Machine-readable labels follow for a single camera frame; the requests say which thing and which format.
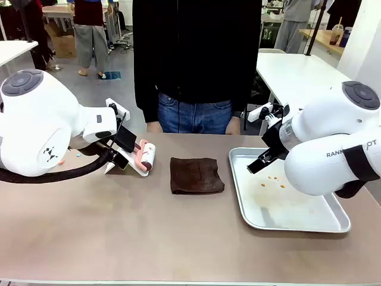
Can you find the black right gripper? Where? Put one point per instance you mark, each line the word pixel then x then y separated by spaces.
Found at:
pixel 275 140

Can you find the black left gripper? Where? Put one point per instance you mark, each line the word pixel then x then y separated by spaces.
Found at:
pixel 125 140

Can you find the pink white lint roller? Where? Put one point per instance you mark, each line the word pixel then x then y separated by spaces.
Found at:
pixel 149 155

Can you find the brown cloth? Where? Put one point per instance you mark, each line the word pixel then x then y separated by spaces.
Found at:
pixel 196 175

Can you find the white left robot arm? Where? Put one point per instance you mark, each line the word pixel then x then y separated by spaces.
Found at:
pixel 35 119

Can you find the person's left forearm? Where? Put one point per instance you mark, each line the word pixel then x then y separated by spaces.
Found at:
pixel 245 92

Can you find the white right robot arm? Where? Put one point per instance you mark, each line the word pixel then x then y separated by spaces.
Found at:
pixel 321 119

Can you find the person's right forearm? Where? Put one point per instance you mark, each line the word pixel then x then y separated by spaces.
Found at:
pixel 147 98

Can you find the person's left hand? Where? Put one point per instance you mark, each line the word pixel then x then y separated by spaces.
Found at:
pixel 233 126

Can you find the person's right hand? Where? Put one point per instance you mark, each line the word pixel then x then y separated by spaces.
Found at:
pixel 154 127

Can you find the white folded stand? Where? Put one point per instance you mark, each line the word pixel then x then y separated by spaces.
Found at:
pixel 130 163

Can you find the silver metal tray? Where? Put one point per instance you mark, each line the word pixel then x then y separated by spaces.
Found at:
pixel 268 208

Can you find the black wrist watch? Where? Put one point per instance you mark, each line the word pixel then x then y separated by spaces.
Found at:
pixel 237 114

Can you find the blue floor sheet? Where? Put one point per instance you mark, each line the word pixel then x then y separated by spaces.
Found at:
pixel 112 75

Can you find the large white table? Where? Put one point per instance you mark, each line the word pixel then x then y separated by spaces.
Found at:
pixel 291 71

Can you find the white power strip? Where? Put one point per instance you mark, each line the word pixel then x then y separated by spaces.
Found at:
pixel 123 41

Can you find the person in black sweater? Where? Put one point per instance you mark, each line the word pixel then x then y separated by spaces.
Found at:
pixel 193 59

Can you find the person in grey trousers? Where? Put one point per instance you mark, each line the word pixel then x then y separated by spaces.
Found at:
pixel 89 41

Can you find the brown cardboard box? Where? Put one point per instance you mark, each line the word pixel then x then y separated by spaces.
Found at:
pixel 64 46

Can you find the person in grey outfit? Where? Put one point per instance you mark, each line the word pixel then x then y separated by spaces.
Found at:
pixel 294 32

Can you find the wooden worktable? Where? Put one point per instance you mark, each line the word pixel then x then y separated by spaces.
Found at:
pixel 323 37

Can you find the black stand pole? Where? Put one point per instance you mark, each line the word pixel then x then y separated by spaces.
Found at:
pixel 26 21
pixel 315 26

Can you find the plastic cup with straw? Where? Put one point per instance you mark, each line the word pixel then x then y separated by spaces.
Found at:
pixel 335 34

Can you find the blue drink bottle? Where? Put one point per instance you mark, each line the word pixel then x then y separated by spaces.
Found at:
pixel 345 37

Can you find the small white table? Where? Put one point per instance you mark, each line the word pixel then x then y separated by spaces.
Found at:
pixel 15 49

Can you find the person in black clothes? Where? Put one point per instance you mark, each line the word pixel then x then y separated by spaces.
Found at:
pixel 38 29

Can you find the wooden background desk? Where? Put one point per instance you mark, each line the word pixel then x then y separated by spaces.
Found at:
pixel 56 10

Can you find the person in dark jacket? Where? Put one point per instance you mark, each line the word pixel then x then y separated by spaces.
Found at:
pixel 345 12

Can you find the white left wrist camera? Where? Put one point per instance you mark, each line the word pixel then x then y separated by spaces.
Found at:
pixel 122 115

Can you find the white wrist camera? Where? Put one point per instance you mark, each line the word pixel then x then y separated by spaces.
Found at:
pixel 122 115
pixel 256 113

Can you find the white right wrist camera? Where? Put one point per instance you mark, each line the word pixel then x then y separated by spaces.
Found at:
pixel 256 113

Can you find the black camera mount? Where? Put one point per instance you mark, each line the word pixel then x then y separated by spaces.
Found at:
pixel 275 111

